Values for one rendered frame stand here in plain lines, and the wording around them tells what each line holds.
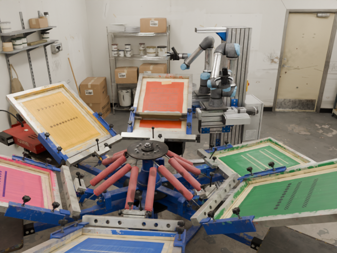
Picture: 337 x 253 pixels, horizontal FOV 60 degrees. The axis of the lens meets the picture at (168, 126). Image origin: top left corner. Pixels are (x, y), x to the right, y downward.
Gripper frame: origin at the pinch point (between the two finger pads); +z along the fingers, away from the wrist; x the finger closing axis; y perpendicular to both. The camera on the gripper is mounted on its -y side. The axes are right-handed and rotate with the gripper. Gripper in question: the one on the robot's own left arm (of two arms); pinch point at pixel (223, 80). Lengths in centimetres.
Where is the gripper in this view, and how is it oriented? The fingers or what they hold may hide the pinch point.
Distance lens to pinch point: 250.1
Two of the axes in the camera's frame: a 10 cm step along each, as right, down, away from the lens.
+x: -9.5, 0.2, 3.3
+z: -3.0, 3.8, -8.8
